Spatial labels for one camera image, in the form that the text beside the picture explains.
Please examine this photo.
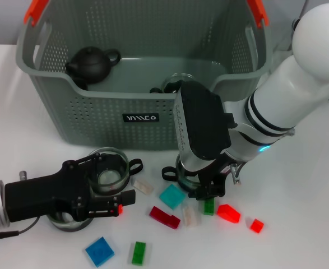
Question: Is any green toy brick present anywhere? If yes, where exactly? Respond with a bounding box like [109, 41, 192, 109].
[130, 240, 147, 266]
[203, 198, 216, 216]

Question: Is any teal square toy brick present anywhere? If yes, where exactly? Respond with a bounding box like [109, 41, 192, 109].
[159, 184, 186, 210]

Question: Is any red sloped toy brick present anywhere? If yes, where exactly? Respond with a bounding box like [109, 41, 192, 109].
[216, 203, 241, 224]

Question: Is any clear white toy brick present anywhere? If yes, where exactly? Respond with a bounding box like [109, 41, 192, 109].
[132, 179, 155, 196]
[180, 205, 198, 227]

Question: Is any dark red toy brick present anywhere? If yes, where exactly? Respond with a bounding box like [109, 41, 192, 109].
[149, 206, 181, 230]

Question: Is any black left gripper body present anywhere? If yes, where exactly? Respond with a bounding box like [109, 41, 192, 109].
[4, 159, 94, 224]

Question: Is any blue square toy brick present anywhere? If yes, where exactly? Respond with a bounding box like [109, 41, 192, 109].
[85, 236, 116, 267]

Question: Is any grey perforated storage basket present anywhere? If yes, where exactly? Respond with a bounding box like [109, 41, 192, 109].
[15, 0, 272, 151]

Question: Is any left gripper cable with connector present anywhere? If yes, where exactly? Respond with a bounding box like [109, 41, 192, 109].
[0, 217, 40, 247]

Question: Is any glass teacup with black holder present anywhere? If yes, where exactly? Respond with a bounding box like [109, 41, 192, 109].
[161, 155, 204, 194]
[48, 211, 94, 233]
[86, 147, 144, 196]
[149, 72, 198, 95]

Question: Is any black clay teapot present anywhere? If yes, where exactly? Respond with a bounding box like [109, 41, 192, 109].
[65, 46, 122, 84]

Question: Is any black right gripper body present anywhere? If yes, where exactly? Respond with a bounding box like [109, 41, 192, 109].
[196, 158, 233, 185]

